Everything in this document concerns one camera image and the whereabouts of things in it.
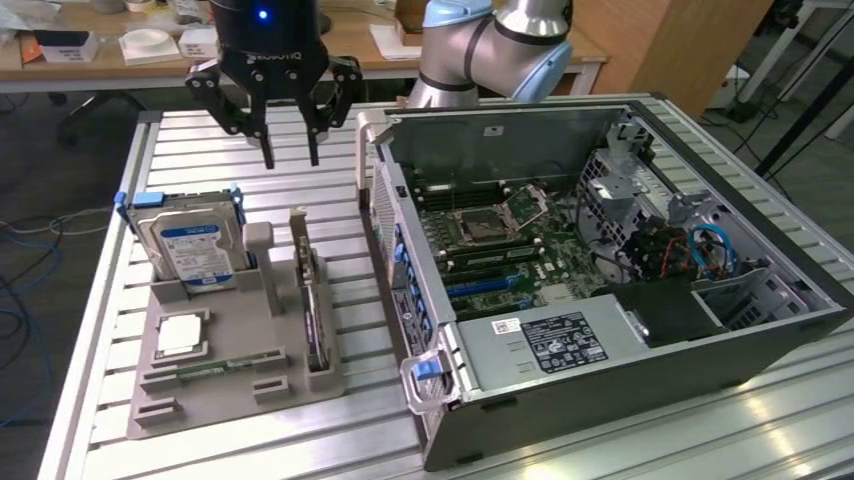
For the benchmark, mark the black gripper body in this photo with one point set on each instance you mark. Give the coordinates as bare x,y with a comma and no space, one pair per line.
268,45

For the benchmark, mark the graphics card with silver bracket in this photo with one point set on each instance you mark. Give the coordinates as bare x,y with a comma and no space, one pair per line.
316,320

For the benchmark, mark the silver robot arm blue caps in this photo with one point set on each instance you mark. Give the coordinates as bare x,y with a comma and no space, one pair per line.
448,55

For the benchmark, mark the small white labelled box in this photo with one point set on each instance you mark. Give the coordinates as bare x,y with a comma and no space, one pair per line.
200,44

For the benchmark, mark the white paper sheet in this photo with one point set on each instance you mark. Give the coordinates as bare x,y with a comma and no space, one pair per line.
390,45

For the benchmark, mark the white square dish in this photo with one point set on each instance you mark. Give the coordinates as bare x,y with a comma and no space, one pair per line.
149,46

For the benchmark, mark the black office chair base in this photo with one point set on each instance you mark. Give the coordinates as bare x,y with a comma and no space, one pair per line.
94,110

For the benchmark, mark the grey cup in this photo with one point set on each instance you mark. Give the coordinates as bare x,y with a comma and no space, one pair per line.
108,5

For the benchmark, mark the white box with black lid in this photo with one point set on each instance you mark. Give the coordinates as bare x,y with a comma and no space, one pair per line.
67,46

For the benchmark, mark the hard disk in blue caddy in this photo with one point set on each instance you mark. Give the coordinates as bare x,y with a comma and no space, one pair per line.
190,250

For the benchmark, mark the CPU socket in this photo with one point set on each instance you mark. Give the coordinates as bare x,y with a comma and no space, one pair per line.
482,227

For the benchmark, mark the metal socket cover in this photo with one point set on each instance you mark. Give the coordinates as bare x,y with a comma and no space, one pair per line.
528,205

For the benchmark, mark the silver perforated drive cage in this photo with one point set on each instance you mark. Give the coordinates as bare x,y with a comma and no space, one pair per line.
617,190

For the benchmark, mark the silver CPU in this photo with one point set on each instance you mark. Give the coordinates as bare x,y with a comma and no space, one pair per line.
180,336

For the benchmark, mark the green motherboard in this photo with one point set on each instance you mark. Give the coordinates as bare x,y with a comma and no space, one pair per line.
561,255

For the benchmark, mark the grey power supply unit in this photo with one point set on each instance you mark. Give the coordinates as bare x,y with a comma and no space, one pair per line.
494,355

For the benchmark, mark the grey parts rack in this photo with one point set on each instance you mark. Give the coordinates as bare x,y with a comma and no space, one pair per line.
234,400

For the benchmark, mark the black slanted pole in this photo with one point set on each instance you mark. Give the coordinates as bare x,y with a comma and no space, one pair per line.
801,110

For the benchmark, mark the black open PC case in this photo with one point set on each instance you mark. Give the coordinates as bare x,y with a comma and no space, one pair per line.
601,395

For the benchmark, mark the silver disk bay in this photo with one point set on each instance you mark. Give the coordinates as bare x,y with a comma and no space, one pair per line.
741,300

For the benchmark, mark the wooden desk white frame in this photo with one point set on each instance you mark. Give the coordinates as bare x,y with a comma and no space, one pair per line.
101,71

